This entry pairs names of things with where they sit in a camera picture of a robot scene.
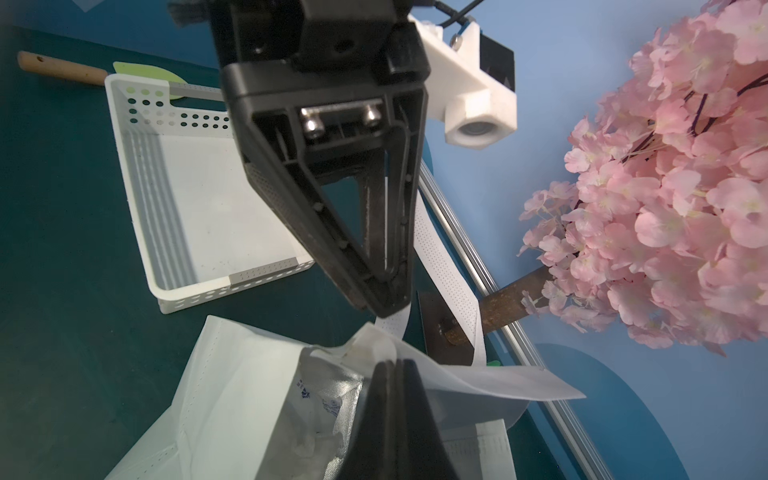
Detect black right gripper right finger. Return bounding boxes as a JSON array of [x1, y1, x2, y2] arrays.
[[395, 360, 458, 480]]

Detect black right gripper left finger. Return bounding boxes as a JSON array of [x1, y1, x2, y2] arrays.
[[337, 361, 399, 479]]

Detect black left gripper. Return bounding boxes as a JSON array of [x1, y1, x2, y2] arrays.
[[168, 1, 431, 317]]

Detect white insulated delivery bag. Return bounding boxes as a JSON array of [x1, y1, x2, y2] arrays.
[[111, 203, 580, 479]]

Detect white perforated plastic basket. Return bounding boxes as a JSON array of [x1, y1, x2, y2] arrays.
[[105, 74, 314, 314]]

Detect brown artificial tree trunk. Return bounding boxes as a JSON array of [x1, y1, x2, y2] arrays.
[[479, 266, 552, 334]]

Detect pink blossom artificial tree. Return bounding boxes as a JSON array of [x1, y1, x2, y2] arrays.
[[521, 1, 767, 354]]

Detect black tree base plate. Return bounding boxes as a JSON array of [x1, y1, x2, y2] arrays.
[[418, 291, 474, 366]]

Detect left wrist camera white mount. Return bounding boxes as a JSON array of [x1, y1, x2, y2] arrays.
[[409, 16, 518, 150]]

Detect horizontal aluminium frame rail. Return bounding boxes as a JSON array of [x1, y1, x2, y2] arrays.
[[419, 164, 613, 479]]

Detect green toy shovel wooden handle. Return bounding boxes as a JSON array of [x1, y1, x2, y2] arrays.
[[17, 51, 223, 101]]

